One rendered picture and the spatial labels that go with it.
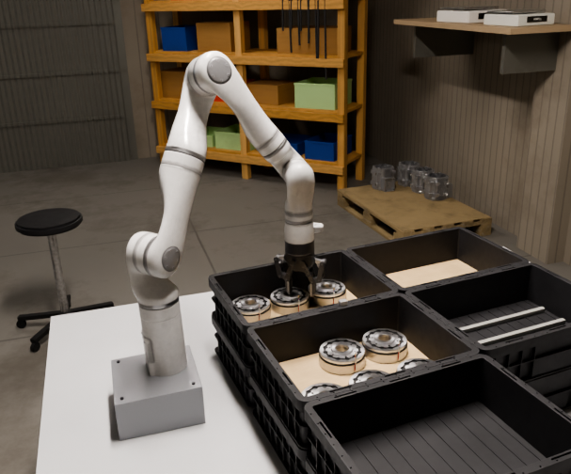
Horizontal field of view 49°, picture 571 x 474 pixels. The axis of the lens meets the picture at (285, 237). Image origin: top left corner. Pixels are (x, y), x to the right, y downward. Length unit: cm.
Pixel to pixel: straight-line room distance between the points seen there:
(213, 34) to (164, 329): 459
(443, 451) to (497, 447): 10
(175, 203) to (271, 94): 425
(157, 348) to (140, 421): 16
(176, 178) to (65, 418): 63
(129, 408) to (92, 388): 25
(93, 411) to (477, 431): 87
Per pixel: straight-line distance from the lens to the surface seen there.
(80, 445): 152
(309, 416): 113
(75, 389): 170
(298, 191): 151
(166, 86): 625
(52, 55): 664
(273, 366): 126
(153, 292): 142
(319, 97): 531
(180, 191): 137
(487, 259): 189
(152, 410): 146
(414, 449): 123
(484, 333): 161
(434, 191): 477
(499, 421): 133
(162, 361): 148
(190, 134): 141
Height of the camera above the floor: 161
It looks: 21 degrees down
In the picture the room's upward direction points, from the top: 2 degrees counter-clockwise
